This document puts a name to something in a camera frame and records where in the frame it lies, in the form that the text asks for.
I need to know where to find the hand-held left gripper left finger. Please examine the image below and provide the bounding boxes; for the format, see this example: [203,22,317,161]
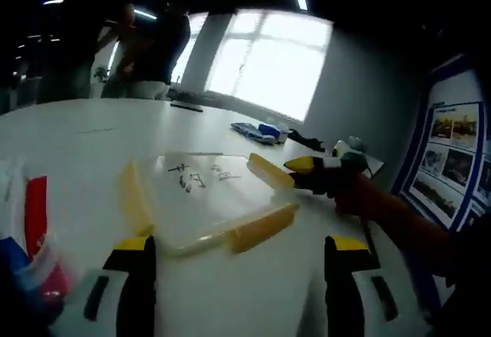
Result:
[48,234,157,337]

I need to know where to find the person's dark clothing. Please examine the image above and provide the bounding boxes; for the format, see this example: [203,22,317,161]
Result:
[429,213,491,337]

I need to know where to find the clear lid with yellow clips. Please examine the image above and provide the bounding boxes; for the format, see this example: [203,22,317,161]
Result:
[119,151,301,257]

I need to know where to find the person's right hand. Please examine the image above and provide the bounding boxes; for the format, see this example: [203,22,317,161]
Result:
[332,169,385,216]

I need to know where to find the black cloth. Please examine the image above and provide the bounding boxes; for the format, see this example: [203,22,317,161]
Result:
[288,128,326,153]

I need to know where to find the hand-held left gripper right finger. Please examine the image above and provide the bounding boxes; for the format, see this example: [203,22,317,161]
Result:
[324,234,427,337]

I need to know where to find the black phone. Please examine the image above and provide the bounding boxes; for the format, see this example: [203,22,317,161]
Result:
[170,101,204,112]

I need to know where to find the blue white tissue pack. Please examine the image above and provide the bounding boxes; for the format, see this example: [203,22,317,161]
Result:
[257,121,289,146]

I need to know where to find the blue bordered wall poster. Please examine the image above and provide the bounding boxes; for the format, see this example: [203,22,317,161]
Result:
[390,55,491,234]

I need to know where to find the clear storage area container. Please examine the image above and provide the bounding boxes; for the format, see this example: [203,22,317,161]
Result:
[0,156,80,311]

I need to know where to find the white flat sheet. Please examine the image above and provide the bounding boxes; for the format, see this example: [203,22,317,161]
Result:
[358,155,385,180]

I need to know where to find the bright window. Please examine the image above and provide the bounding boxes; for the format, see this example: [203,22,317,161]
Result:
[180,8,334,123]

